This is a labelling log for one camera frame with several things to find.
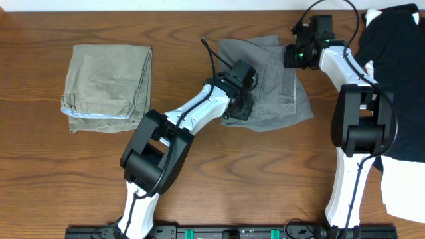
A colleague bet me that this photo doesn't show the grey shorts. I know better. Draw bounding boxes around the grey shorts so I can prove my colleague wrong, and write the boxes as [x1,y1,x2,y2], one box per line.
[218,35,314,132]

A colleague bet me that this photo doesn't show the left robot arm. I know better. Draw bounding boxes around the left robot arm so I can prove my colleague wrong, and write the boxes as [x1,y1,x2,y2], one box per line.
[116,76,257,238]

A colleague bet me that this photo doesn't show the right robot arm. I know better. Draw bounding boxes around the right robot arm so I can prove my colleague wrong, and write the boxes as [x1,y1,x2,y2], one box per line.
[284,24,398,234]

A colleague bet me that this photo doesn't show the black garment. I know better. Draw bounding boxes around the black garment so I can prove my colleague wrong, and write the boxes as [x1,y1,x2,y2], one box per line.
[355,6,424,163]

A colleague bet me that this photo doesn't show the folded khaki shorts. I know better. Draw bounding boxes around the folded khaki shorts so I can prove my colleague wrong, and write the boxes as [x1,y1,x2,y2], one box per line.
[60,44,153,133]

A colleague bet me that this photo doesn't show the white garment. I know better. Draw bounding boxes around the white garment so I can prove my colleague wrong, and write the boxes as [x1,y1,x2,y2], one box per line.
[364,9,425,224]

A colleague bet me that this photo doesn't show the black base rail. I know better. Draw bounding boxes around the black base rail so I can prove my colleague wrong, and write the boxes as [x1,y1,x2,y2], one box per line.
[64,224,398,239]

